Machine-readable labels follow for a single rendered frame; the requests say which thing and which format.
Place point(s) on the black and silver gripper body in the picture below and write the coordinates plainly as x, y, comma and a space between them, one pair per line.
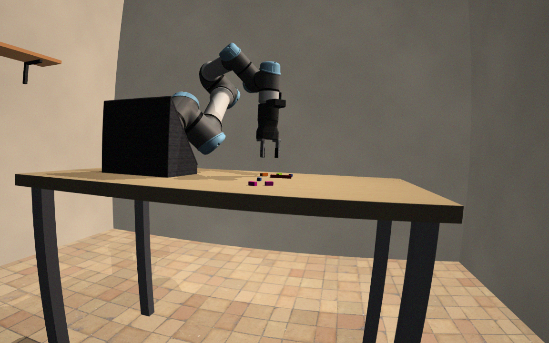
268, 114

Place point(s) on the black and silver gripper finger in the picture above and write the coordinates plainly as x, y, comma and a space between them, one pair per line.
277, 148
262, 148

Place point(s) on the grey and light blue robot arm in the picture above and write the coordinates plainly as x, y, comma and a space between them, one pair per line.
203, 130

